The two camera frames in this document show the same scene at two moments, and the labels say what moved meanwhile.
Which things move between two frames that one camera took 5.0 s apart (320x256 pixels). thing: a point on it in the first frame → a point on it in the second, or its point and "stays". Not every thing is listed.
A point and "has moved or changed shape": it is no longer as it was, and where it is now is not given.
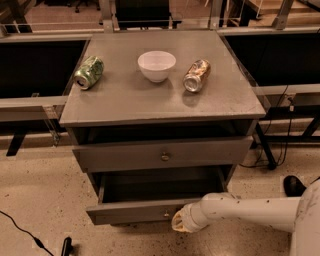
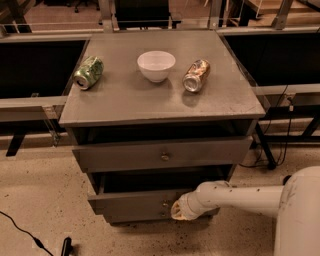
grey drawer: [152, 196] has moved or changed shape
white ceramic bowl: [156, 65] stays
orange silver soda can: [198, 71] stays
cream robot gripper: [190, 216] → [192, 206]
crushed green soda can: [89, 72] stays
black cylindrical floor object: [67, 247] stays
